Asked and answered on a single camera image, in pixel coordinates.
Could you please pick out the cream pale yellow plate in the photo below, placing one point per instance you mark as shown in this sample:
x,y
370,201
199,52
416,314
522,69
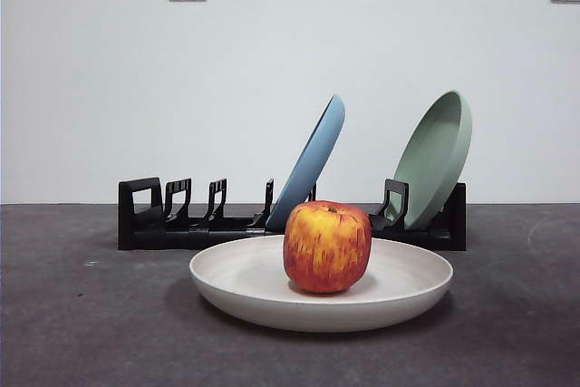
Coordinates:
x,y
235,287

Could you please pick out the black plate rack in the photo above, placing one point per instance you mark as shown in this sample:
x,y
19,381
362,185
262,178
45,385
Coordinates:
x,y
149,237

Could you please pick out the green plate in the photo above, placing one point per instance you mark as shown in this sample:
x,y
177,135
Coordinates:
x,y
430,165

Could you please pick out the red yellow apple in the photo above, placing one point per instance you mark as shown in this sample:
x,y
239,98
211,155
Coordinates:
x,y
326,246

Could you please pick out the blue plate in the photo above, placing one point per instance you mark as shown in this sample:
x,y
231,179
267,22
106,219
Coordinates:
x,y
312,160

